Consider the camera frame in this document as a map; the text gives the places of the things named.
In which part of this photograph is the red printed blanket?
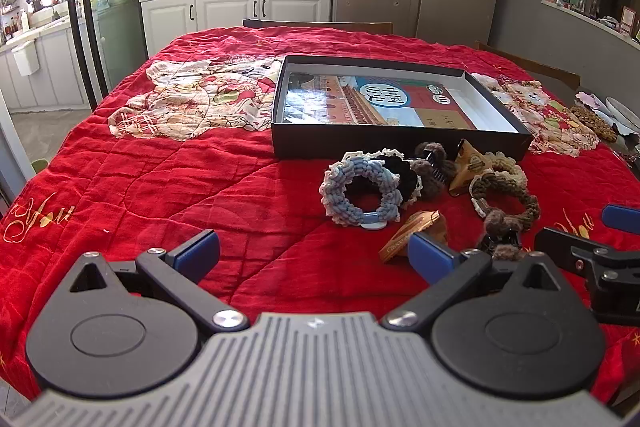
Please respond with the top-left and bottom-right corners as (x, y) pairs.
(0, 27), (640, 408)

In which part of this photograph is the cream knit scrunchie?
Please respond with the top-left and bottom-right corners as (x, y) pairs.
(487, 152), (528, 188)

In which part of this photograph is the wooden chair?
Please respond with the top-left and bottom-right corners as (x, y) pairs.
(242, 19), (394, 36)
(474, 41), (582, 92)

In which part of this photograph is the white kitchen cabinet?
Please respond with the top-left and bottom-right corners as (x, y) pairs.
(140, 0), (335, 58)

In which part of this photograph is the black white-trimmed scrunchie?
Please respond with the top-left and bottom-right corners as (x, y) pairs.
(372, 148), (423, 208)

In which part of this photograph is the brown furry hair clip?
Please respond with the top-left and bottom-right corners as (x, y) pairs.
(477, 209), (526, 260)
(410, 142), (457, 198)

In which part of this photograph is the brown knit scrunchie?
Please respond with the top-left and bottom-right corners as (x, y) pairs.
(470, 172), (542, 233)

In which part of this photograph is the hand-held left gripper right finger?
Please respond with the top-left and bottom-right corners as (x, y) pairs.
(382, 232), (558, 333)

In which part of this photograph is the white plate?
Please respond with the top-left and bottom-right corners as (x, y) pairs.
(605, 96), (640, 132)

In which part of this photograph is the black shallow box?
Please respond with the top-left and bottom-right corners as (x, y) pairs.
(270, 55), (535, 162)

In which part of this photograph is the white sink counter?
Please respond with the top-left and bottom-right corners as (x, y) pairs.
(0, 14), (96, 110)

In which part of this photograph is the black door frame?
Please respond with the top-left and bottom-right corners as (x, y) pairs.
(62, 0), (113, 100)

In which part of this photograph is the pink flower-shaped coaster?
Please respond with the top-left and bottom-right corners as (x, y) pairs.
(575, 91), (608, 110)

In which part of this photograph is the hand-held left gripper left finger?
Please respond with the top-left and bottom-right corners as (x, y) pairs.
(67, 229), (251, 334)

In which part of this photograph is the white hanging bin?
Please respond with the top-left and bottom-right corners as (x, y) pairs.
(11, 39), (41, 78)

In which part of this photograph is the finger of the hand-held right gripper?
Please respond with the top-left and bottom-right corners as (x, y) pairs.
(602, 205), (640, 231)
(534, 227), (640, 298)

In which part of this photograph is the blue knit scrunchie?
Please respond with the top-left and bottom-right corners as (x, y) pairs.
(319, 150), (403, 230)

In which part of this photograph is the brown beaded mat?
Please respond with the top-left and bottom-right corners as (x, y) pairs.
(570, 106), (619, 142)

